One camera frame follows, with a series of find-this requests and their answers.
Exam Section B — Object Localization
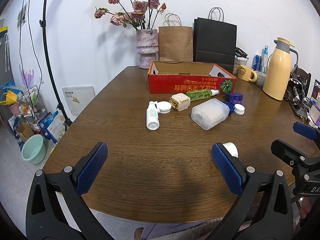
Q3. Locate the mint green basin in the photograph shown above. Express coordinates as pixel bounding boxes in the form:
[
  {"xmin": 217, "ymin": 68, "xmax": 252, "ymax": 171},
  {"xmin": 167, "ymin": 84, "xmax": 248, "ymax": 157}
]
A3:
[{"xmin": 22, "ymin": 134, "xmax": 47, "ymax": 165}]

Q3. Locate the clear plastic bottle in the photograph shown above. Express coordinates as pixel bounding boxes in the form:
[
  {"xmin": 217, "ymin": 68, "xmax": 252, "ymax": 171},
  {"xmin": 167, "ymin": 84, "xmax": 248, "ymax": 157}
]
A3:
[{"xmin": 260, "ymin": 45, "xmax": 268, "ymax": 74}]

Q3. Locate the black paper bag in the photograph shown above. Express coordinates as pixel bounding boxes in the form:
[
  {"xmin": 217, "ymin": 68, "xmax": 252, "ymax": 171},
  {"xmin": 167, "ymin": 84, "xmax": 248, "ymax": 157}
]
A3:
[{"xmin": 193, "ymin": 7, "xmax": 237, "ymax": 73}]

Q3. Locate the white flat box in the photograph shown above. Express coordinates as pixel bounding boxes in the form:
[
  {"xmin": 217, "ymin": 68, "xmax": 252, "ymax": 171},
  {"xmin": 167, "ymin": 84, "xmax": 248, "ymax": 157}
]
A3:
[{"xmin": 62, "ymin": 86, "xmax": 95, "ymax": 115}]

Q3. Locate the blue round jar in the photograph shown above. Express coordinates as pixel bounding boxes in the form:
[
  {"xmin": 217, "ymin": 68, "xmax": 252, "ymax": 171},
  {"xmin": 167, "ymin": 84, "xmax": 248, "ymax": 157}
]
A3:
[{"xmin": 222, "ymin": 101, "xmax": 235, "ymax": 116}]

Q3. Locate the white spray bottle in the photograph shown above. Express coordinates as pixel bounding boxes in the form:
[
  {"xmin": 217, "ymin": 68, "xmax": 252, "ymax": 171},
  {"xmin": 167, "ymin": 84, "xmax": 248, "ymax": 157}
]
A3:
[{"xmin": 146, "ymin": 101, "xmax": 159, "ymax": 131}]

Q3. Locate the black light stand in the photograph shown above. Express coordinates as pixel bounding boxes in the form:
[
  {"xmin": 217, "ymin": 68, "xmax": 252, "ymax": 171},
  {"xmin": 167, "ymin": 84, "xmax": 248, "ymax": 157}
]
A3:
[{"xmin": 24, "ymin": 0, "xmax": 73, "ymax": 132}]

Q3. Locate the cream cube box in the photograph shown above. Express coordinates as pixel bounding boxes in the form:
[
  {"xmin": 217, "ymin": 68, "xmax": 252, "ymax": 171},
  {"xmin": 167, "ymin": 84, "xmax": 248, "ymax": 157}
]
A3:
[{"xmin": 169, "ymin": 93, "xmax": 190, "ymax": 112}]

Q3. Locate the dried rose bouquet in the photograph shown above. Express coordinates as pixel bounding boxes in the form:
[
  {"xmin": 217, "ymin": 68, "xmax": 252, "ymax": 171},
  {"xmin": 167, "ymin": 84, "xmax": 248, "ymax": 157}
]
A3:
[{"xmin": 94, "ymin": 0, "xmax": 167, "ymax": 30}]

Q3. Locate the red cardboard box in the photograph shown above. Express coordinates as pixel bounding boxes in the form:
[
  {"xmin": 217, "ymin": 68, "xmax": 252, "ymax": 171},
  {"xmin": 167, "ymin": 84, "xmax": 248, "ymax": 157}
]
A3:
[{"xmin": 148, "ymin": 61, "xmax": 236, "ymax": 94}]

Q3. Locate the white round jar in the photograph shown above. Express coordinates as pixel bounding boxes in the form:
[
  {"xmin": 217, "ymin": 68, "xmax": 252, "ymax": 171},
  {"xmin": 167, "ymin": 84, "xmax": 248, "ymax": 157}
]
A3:
[{"xmin": 157, "ymin": 101, "xmax": 172, "ymax": 114}]

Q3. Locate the pink textured vase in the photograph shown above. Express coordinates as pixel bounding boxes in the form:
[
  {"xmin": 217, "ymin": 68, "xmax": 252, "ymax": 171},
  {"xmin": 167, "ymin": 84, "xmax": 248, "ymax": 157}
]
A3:
[{"xmin": 136, "ymin": 29, "xmax": 159, "ymax": 69}]

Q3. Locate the yellow bear mug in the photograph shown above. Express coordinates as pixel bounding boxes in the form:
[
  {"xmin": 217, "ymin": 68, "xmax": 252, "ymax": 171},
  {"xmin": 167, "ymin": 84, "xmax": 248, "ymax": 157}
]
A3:
[{"xmin": 238, "ymin": 65, "xmax": 258, "ymax": 83}]

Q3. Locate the glass food jar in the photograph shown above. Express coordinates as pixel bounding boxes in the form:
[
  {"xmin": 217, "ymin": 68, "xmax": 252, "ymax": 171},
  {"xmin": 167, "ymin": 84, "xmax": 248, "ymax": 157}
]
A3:
[{"xmin": 233, "ymin": 55, "xmax": 248, "ymax": 76}]

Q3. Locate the white tape roll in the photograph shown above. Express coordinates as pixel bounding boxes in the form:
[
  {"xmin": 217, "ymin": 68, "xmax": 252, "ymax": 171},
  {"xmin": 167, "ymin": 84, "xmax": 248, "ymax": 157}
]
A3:
[{"xmin": 223, "ymin": 142, "xmax": 239, "ymax": 158}]

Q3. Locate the brown paper bag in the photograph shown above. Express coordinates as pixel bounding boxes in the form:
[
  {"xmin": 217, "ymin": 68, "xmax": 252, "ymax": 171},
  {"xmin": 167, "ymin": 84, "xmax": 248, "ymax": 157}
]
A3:
[{"xmin": 158, "ymin": 13, "xmax": 193, "ymax": 62}]

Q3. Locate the green spray bottle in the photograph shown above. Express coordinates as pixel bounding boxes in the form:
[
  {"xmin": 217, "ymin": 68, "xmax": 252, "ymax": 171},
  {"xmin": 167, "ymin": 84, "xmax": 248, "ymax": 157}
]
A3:
[{"xmin": 186, "ymin": 89, "xmax": 220, "ymax": 101}]

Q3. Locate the person's right hand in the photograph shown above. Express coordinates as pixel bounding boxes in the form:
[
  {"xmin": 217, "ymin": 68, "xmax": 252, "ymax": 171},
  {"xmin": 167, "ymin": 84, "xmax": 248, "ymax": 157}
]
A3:
[{"xmin": 299, "ymin": 197, "xmax": 319, "ymax": 220}]

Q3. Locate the purple gear lid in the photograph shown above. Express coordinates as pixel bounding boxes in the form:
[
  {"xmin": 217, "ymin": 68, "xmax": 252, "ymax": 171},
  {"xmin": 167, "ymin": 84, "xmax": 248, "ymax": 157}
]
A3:
[{"xmin": 225, "ymin": 93, "xmax": 244, "ymax": 105}]

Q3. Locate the cream thermos jug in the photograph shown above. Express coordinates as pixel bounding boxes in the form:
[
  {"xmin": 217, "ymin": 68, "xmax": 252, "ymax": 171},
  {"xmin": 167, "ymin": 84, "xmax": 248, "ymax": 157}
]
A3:
[{"xmin": 263, "ymin": 37, "xmax": 299, "ymax": 101}]

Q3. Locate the grey ceramic bowl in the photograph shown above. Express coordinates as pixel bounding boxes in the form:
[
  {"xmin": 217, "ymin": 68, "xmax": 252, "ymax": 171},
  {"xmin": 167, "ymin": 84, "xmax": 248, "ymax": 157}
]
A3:
[{"xmin": 255, "ymin": 71, "xmax": 266, "ymax": 87}]

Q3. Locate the clear plastic container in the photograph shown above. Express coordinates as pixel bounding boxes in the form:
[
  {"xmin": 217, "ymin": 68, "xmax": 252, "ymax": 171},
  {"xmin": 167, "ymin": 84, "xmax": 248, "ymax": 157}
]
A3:
[{"xmin": 191, "ymin": 99, "xmax": 229, "ymax": 131}]

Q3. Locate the white ribbed cap jar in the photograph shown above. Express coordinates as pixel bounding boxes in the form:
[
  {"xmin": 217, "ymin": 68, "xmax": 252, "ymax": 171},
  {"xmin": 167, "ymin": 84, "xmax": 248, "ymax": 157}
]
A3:
[{"xmin": 234, "ymin": 103, "xmax": 245, "ymax": 115}]

